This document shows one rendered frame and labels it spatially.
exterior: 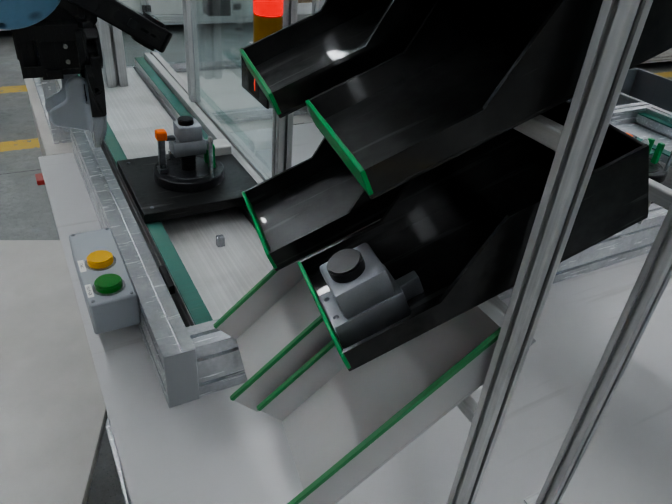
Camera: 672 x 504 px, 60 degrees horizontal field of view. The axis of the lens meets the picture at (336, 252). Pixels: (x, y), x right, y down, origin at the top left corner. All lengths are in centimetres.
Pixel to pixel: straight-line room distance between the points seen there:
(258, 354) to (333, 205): 23
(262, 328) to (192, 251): 37
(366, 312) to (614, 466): 56
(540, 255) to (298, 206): 30
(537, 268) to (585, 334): 70
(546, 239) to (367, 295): 14
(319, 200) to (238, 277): 42
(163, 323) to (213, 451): 19
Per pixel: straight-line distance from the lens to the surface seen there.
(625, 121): 207
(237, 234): 115
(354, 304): 47
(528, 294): 47
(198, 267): 106
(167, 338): 86
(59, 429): 91
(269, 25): 104
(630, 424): 102
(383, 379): 63
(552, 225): 44
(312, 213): 63
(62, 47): 71
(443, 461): 86
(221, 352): 87
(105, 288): 95
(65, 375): 98
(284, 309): 76
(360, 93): 50
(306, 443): 67
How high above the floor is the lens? 153
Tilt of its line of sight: 34 degrees down
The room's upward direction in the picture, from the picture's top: 5 degrees clockwise
